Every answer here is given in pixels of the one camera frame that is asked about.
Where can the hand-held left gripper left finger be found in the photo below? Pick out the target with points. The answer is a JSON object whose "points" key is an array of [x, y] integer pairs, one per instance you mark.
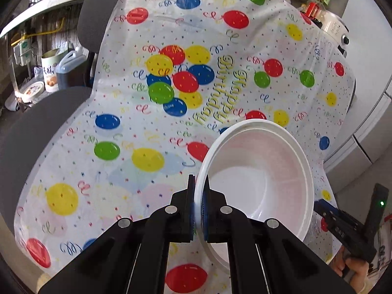
{"points": [[192, 217]]}

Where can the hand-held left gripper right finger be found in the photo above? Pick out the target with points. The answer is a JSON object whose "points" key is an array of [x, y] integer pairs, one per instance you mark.
{"points": [[205, 217]]}

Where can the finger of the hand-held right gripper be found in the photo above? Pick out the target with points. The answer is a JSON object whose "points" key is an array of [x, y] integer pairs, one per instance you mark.
{"points": [[329, 206], [323, 216]]}

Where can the orange instant noodle bowl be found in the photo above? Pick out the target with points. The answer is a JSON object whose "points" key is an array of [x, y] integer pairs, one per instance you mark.
{"points": [[260, 174]]}

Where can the person's right forearm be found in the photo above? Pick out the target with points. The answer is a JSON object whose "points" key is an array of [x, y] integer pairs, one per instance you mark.
{"points": [[367, 286]]}

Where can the person's right hand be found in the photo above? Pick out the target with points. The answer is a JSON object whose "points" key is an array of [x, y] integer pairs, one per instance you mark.
{"points": [[355, 269]]}

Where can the grey cabinet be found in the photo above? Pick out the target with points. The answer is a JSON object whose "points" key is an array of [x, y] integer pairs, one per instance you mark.
{"points": [[364, 147]]}

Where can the balloon print plastic tablecloth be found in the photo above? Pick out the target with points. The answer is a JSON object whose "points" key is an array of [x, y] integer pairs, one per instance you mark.
{"points": [[122, 107]]}

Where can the white rice cooker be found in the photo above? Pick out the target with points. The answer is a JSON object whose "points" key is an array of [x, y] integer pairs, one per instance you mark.
{"points": [[335, 29]]}

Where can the black mesh office chair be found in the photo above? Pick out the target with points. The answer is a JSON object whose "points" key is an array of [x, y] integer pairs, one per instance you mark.
{"points": [[30, 134]]}

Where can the dark liquid plastic jug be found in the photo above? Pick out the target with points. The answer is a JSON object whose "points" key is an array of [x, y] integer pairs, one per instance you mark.
{"points": [[72, 73]]}

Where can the round biscuit tin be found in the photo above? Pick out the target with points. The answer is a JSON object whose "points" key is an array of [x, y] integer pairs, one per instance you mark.
{"points": [[50, 73]]}

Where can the round white lidded container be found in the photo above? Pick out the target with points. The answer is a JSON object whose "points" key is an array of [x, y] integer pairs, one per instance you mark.
{"points": [[30, 92]]}

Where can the clear plastic bag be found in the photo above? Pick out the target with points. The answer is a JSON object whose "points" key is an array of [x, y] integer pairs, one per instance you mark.
{"points": [[39, 73]]}

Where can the yellow gas pipe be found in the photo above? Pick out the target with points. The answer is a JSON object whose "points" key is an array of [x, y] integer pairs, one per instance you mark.
{"points": [[46, 33]]}

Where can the white stone counter slab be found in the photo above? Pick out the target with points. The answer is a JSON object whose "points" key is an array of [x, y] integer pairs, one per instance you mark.
{"points": [[43, 6]]}

